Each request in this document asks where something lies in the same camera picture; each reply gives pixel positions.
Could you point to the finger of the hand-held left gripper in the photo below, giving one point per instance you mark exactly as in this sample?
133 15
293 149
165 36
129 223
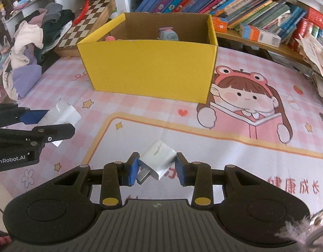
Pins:
56 132
32 116

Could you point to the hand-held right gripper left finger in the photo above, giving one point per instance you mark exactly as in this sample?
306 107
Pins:
132 172

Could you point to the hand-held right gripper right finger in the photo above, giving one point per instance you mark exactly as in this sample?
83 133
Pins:
181 172

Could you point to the white plastic wrapper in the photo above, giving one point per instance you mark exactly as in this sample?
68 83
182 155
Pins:
64 113

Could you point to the white charger plug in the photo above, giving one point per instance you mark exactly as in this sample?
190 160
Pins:
156 160

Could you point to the yellow cardboard box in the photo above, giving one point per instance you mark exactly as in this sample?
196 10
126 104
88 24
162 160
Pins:
151 68

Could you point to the pink plush paw toy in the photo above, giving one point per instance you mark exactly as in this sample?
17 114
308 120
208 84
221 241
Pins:
110 38

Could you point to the small purple grey toy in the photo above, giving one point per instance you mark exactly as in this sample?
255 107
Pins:
168 34

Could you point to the pink cartoon printed desktop cloth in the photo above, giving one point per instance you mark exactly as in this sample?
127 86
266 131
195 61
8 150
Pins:
151 120

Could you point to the pile of clothes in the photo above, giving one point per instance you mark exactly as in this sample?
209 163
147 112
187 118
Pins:
24 42

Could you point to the dark red clothing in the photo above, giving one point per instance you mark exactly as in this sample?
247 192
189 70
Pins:
1 241

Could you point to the red tassel ornament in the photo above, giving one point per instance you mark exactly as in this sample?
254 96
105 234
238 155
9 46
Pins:
81 14

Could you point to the wooden chessboard box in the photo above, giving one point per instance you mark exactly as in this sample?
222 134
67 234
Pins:
90 18

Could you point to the small orange blue box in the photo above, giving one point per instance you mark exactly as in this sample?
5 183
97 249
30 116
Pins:
219 25

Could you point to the orange white carton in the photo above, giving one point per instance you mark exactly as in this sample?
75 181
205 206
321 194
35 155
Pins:
258 35

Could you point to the stack of loose papers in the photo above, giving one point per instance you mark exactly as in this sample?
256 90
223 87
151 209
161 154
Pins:
321 65

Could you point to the red thick book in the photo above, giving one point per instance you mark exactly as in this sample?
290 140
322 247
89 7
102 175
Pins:
316 18

